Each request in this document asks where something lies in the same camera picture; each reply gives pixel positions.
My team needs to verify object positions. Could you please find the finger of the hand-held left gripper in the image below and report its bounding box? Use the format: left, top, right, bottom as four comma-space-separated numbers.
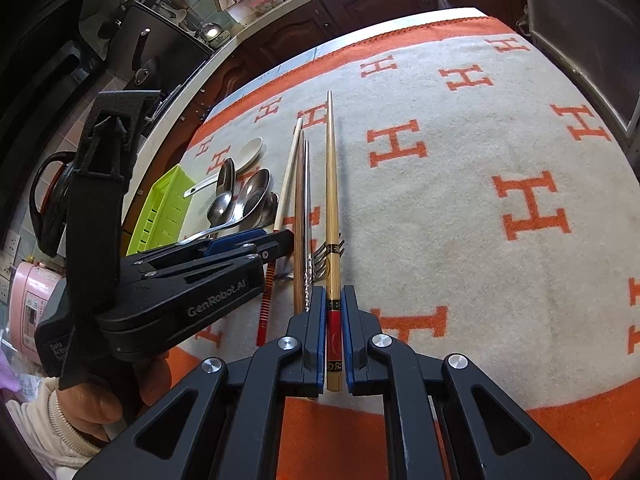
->
120, 230, 296, 281
172, 228, 269, 260

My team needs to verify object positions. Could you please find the plain metal spoon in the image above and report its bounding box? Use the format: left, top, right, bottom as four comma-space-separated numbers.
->
257, 191, 280, 228

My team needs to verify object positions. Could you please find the steel stove guard panel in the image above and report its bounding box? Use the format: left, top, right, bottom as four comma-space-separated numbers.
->
117, 0, 216, 91

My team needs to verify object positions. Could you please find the pale chopstick red striped end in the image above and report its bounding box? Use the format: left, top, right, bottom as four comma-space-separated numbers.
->
256, 118, 304, 347

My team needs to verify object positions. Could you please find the brown wooden chopstick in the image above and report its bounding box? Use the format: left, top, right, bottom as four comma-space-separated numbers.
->
294, 129, 307, 315

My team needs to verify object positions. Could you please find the bamboo chopstick black red end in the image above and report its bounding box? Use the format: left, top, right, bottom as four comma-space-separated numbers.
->
324, 90, 345, 394

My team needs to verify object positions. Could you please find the green plastic utensil tray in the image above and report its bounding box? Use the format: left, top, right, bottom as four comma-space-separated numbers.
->
126, 164, 195, 257

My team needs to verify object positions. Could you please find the person's left forearm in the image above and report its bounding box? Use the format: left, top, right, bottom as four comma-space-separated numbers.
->
5, 377, 108, 480

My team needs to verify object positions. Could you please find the white ceramic spoon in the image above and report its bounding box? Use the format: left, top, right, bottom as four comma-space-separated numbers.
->
183, 137, 264, 198

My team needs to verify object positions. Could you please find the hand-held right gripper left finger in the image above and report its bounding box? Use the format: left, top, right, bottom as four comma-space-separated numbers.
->
75, 285, 326, 480

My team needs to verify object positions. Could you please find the large metal spoon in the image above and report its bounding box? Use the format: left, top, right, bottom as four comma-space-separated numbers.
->
215, 158, 237, 198

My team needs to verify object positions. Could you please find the metal soup spoon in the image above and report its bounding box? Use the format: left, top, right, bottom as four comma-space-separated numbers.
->
175, 168, 272, 246

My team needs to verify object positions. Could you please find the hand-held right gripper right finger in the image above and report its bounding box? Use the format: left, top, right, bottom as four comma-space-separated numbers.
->
341, 285, 591, 480

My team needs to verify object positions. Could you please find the metal fork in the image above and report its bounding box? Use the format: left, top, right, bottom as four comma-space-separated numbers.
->
277, 232, 348, 283

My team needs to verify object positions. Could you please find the pink rice cooker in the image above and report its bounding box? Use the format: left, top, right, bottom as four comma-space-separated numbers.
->
7, 260, 68, 366

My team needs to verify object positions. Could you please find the orange letter-print blanket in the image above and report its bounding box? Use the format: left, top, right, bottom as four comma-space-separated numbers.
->
165, 12, 640, 480

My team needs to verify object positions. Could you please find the person's left hand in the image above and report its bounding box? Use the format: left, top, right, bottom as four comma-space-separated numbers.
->
56, 352, 172, 442

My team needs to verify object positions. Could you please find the black red electric cooker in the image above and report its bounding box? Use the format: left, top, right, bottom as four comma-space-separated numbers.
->
29, 151, 81, 258

